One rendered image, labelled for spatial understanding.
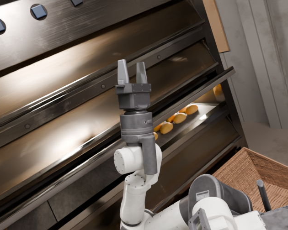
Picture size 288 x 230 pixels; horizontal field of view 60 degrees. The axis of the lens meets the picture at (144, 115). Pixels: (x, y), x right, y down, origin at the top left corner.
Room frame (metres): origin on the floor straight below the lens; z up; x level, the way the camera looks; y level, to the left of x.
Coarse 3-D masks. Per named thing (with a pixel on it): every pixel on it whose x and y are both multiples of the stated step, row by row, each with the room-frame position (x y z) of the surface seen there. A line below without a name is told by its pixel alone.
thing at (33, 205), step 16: (208, 80) 1.41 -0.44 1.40; (192, 96) 1.20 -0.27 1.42; (176, 112) 1.14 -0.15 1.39; (80, 160) 1.10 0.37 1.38; (96, 160) 0.95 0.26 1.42; (80, 176) 0.91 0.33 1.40; (32, 192) 0.98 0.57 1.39; (48, 192) 0.86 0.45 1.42; (32, 208) 0.82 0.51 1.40; (0, 224) 0.78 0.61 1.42
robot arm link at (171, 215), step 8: (168, 208) 0.59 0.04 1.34; (176, 208) 0.55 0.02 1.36; (152, 216) 0.65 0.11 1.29; (160, 216) 0.58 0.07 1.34; (168, 216) 0.56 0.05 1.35; (176, 216) 0.54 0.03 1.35; (152, 224) 0.58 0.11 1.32; (160, 224) 0.56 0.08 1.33; (168, 224) 0.54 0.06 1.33; (176, 224) 0.53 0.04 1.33; (184, 224) 0.52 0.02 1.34
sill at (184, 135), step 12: (216, 108) 1.49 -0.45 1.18; (204, 120) 1.39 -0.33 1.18; (180, 132) 1.37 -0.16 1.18; (192, 132) 1.34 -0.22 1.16; (168, 144) 1.29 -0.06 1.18; (180, 144) 1.29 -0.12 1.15; (120, 180) 1.14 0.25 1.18; (108, 192) 1.08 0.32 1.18; (84, 204) 1.06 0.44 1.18; (96, 204) 1.05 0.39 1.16; (72, 216) 1.01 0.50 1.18; (84, 216) 1.01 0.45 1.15; (60, 228) 0.97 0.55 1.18
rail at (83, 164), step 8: (224, 72) 1.32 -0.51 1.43; (200, 88) 1.23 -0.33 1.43; (184, 96) 1.20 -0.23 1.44; (176, 104) 1.16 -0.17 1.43; (160, 112) 1.12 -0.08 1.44; (112, 144) 0.99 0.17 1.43; (104, 152) 0.97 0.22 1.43; (88, 160) 0.94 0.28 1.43; (80, 168) 0.92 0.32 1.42; (64, 176) 0.89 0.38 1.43; (56, 184) 0.87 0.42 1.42; (40, 192) 0.85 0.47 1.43; (24, 200) 0.84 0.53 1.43; (32, 200) 0.83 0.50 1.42; (16, 208) 0.81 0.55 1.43; (0, 216) 0.79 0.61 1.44; (8, 216) 0.79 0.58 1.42
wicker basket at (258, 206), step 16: (256, 160) 1.38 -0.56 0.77; (272, 160) 1.27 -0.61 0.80; (224, 176) 1.33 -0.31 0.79; (240, 176) 1.36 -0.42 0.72; (256, 176) 1.39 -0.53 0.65; (272, 176) 1.31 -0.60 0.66; (256, 192) 1.31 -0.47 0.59; (272, 192) 1.26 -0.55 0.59; (256, 208) 1.20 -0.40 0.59; (272, 208) 1.15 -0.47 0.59
